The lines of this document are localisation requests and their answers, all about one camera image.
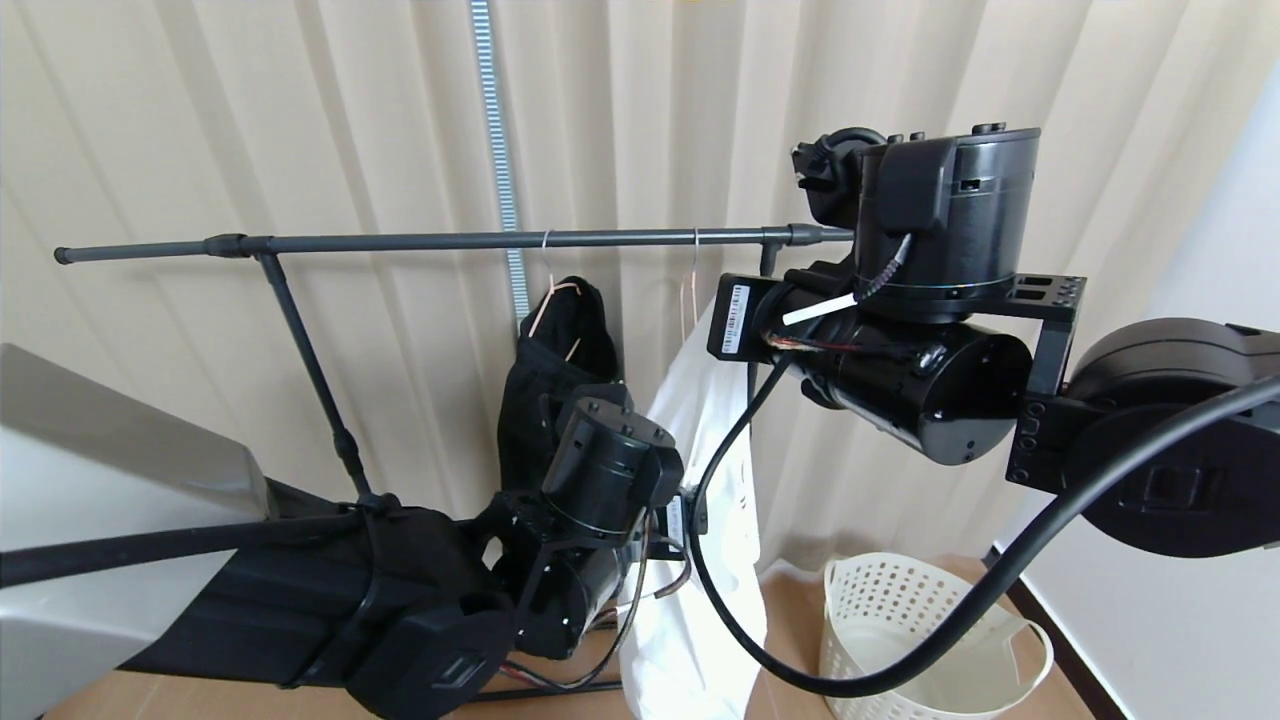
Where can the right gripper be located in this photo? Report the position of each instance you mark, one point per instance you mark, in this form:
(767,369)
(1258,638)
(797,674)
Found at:
(920,390)

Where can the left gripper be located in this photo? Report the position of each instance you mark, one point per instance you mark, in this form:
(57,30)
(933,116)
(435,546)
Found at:
(580,600)

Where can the white garment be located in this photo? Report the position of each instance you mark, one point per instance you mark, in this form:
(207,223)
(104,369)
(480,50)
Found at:
(700,640)

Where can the pink clothes hanger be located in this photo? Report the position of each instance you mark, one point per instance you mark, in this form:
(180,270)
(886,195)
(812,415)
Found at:
(545,295)
(683,290)

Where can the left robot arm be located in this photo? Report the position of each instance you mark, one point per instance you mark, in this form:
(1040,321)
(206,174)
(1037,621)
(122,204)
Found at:
(100,500)

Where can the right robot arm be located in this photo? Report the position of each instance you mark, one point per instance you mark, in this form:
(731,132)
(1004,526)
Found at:
(1180,430)

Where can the white laundry basket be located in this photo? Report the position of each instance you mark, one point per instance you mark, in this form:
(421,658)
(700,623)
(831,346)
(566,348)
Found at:
(900,600)

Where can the black clothes rack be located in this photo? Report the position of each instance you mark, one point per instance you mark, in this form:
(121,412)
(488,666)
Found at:
(400,241)

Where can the beige curtain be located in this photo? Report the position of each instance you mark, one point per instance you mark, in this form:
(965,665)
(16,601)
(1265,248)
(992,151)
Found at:
(250,120)

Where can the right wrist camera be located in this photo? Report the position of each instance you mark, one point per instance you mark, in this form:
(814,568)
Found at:
(830,170)

